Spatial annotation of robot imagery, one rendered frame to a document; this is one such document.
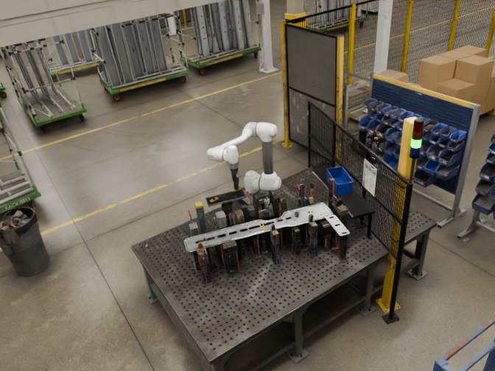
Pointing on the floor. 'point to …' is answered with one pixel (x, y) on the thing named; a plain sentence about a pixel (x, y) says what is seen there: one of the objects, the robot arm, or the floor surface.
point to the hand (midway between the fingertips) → (236, 185)
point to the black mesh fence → (363, 187)
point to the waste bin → (23, 241)
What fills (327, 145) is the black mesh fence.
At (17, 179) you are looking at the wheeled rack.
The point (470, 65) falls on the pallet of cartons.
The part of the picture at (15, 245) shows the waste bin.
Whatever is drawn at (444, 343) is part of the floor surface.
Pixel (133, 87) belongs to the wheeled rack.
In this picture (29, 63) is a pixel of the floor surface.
